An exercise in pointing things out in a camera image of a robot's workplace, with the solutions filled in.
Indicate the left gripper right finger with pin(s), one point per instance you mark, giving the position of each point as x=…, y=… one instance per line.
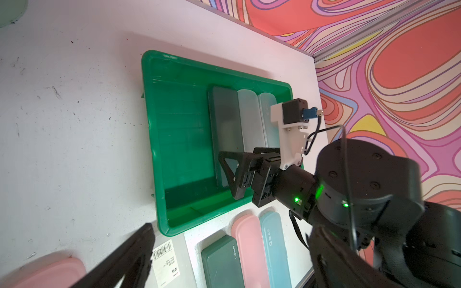
x=336, y=266

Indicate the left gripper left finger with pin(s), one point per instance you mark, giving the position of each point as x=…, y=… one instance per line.
x=128, y=265

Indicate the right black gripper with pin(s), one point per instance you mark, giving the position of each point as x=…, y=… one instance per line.
x=256, y=170

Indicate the translucent white pencil case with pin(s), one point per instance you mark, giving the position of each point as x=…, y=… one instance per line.
x=251, y=121
x=271, y=133

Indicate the green plastic storage tray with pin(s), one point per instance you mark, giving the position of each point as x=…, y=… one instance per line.
x=176, y=95

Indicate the teal pencil case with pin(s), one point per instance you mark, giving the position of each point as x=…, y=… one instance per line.
x=275, y=250

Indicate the dark green translucent pencil case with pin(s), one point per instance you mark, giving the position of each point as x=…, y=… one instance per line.
x=226, y=129

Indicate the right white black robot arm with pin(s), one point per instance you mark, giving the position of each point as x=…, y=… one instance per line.
x=370, y=226

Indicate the pink pencil case far left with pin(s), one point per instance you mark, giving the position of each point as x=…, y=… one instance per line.
x=61, y=274

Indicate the pink pencil case with sticker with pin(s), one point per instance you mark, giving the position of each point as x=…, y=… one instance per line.
x=247, y=231

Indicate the clear rectangular pencil case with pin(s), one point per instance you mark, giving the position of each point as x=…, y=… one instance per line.
x=170, y=264

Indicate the green pen holder cup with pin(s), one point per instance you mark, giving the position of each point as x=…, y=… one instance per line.
x=11, y=11

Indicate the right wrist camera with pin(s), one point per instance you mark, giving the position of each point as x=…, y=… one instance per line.
x=292, y=121

